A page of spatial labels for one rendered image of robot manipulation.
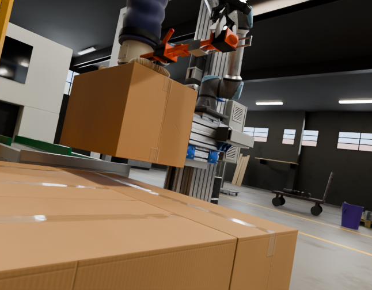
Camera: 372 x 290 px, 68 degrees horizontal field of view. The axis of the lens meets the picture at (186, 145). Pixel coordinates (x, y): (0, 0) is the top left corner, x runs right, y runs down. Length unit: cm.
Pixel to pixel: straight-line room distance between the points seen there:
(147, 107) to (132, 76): 15
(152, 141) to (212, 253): 71
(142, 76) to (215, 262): 82
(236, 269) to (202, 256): 16
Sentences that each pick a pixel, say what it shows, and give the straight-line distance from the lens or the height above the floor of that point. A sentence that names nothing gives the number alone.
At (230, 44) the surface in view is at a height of 117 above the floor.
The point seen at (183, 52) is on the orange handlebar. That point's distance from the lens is 130.
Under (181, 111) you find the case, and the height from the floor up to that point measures 94.
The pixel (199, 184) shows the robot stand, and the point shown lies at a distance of 199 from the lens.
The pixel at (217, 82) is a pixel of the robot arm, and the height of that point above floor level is 122.
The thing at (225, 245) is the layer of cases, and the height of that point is 53.
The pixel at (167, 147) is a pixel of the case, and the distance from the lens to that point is 130.
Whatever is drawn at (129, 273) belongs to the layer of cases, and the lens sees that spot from 50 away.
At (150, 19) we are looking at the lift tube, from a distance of 158.
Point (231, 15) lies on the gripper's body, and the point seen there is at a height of 130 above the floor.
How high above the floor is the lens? 70
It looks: 3 degrees up
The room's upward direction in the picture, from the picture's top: 11 degrees clockwise
